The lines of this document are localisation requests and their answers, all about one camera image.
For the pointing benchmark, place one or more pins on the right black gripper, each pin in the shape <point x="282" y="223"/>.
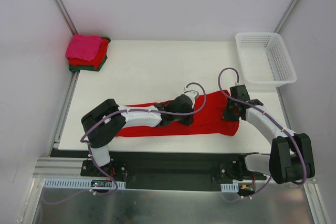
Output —
<point x="227" y="112"/>

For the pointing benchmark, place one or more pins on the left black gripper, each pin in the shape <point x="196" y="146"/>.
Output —
<point x="186" y="118"/>

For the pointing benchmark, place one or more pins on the red t shirt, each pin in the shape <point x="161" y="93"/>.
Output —
<point x="208" y="121"/>
<point x="100" y="57"/>

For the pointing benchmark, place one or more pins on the white plastic basket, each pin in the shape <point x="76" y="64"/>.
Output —
<point x="264" y="61"/>

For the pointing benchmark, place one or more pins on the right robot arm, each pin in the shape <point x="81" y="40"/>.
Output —
<point x="291" y="157"/>

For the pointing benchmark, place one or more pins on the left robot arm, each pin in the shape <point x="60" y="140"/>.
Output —
<point x="106" y="120"/>

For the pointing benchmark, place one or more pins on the folded red t shirt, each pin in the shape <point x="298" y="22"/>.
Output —
<point x="100" y="57"/>

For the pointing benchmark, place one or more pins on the folded pink t shirt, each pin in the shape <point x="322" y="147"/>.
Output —
<point x="83" y="47"/>

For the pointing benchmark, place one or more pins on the folded green t shirt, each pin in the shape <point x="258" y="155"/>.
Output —
<point x="75" y="69"/>

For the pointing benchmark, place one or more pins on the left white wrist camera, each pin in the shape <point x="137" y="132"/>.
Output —
<point x="192" y="94"/>

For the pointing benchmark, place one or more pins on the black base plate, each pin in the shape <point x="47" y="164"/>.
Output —
<point x="188" y="184"/>

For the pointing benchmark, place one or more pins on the right grey cable duct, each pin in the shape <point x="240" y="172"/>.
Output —
<point x="230" y="188"/>

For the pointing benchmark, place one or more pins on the grey cable duct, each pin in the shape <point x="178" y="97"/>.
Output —
<point x="230" y="188"/>
<point x="69" y="183"/>

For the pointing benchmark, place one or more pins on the left grey cable duct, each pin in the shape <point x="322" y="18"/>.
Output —
<point x="69" y="183"/>

